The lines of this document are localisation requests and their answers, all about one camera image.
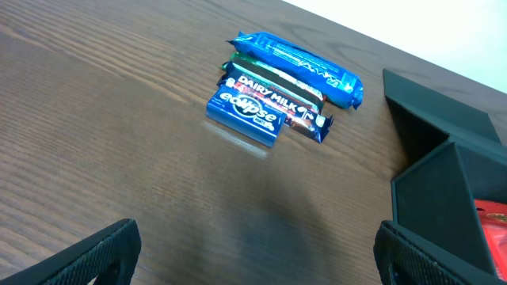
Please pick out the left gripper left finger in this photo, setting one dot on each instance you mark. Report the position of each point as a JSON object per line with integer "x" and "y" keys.
{"x": 107, "y": 257}

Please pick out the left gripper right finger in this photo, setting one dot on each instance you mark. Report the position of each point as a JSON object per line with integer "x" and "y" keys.
{"x": 405, "y": 258}

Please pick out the red candy bag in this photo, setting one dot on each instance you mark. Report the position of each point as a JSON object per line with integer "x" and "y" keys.
{"x": 492, "y": 217}

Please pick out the dark green box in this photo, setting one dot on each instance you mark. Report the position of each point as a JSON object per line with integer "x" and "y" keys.
{"x": 455, "y": 158}

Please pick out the blue wafer snack bar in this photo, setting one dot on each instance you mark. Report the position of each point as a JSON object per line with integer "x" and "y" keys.
{"x": 342, "y": 87}

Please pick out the Dairy Milk chocolate bar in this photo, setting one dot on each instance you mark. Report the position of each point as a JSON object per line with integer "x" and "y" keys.
{"x": 301, "y": 115}

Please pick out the blue Eclipse mints box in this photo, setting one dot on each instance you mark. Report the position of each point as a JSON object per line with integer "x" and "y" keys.
{"x": 246, "y": 115}

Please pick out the green chocolate bar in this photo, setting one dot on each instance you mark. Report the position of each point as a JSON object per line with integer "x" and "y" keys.
{"x": 278, "y": 77}

